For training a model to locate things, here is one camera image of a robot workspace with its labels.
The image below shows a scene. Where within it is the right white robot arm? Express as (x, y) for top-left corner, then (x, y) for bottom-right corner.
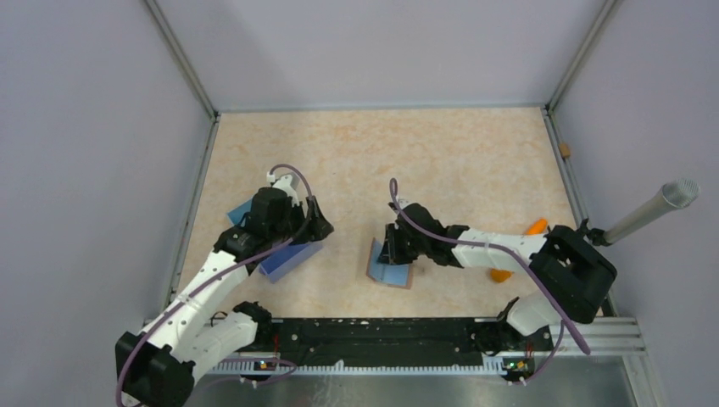
(377, 203), (617, 354)

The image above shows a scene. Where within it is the black microphone tripod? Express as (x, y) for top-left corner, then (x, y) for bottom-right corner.
(577, 218), (610, 247)

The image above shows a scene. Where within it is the small tan block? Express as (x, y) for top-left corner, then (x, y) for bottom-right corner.
(558, 142), (571, 159)

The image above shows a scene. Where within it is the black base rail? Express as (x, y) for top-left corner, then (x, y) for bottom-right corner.
(238, 317), (554, 368)

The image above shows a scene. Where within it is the silver microphone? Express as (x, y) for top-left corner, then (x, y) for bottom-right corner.
(603, 178), (700, 246)

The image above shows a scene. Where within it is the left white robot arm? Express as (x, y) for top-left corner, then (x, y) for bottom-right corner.
(114, 164), (334, 406)

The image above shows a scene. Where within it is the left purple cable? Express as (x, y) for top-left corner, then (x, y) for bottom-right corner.
(114, 164), (314, 407)

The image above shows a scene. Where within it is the orange carrot toy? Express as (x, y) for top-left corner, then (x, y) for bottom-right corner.
(489, 218), (549, 283)

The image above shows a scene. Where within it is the purple blue card box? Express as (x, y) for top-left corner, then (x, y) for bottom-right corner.
(257, 242), (323, 283)

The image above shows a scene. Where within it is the light blue card box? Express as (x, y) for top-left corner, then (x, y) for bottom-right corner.
(226, 200), (252, 226)

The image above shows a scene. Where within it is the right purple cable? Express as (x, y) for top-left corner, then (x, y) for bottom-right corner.
(388, 178), (592, 386)

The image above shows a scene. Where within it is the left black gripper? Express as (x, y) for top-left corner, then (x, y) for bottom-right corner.
(269, 195), (333, 245)

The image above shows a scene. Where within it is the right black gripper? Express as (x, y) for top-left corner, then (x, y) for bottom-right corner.
(377, 223), (429, 265)

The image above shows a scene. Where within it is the purple cable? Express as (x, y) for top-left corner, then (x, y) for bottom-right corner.
(388, 178), (592, 386)
(114, 164), (314, 407)

